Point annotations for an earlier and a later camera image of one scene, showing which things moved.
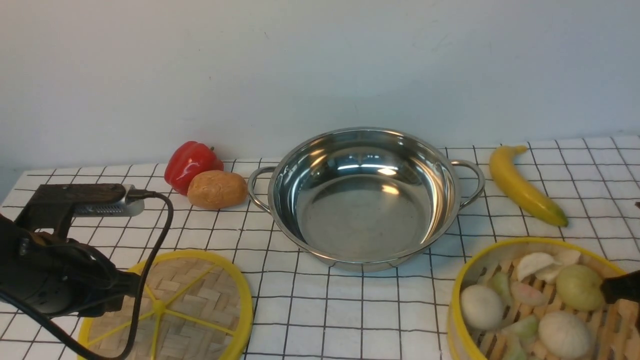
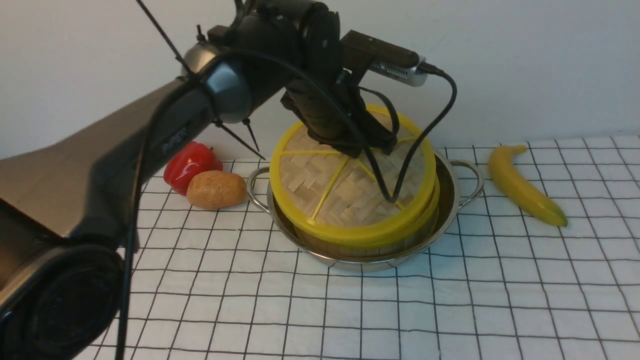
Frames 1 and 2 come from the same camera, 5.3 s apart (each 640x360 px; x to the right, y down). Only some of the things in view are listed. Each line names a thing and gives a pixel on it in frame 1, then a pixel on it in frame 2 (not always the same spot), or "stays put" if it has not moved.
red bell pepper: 187,160 stays put
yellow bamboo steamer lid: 200,307 -> 382,196
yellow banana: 502,159 stays put
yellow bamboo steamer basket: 539,298 -> 370,246
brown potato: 217,189 stays put
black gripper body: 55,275 -> 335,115
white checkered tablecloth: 301,309 stays put
